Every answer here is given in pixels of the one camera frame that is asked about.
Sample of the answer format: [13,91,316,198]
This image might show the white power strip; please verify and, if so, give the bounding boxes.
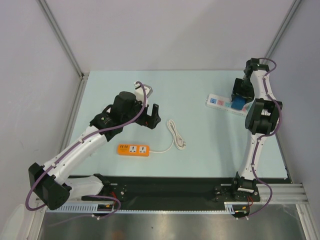
[205,93,251,117]

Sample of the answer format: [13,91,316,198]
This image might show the white cable duct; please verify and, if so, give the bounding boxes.
[46,200,252,216]

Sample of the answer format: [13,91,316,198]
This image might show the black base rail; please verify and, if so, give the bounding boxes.
[68,175,293,212]

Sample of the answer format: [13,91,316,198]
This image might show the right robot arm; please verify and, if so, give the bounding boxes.
[230,58,283,201]

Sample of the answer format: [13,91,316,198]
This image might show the orange power strip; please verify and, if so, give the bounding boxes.
[117,144,150,157]

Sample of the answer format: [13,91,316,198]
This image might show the white coiled cord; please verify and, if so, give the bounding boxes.
[149,119,187,154]

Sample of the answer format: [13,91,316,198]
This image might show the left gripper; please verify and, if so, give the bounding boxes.
[121,97,160,129]

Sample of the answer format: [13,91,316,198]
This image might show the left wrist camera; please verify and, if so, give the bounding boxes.
[134,81,153,103]

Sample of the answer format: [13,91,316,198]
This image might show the blue cube adapter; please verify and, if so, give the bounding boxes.
[231,96,246,111]

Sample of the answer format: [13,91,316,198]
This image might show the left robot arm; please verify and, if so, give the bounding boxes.
[28,86,161,210]

